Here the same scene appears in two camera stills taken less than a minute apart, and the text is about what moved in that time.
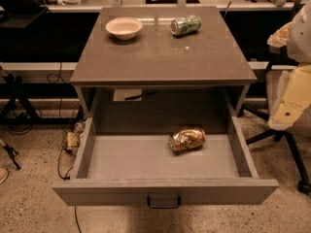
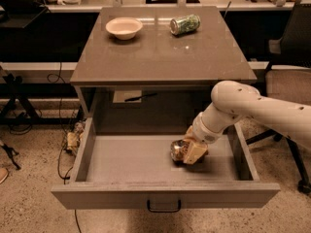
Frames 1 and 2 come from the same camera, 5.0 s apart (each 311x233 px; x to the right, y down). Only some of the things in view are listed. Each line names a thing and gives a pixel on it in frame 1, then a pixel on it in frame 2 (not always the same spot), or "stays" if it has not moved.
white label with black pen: x=130 y=95 stays
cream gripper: x=300 y=41 → x=204 y=134
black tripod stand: x=13 y=89 stays
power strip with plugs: x=74 y=137 stays
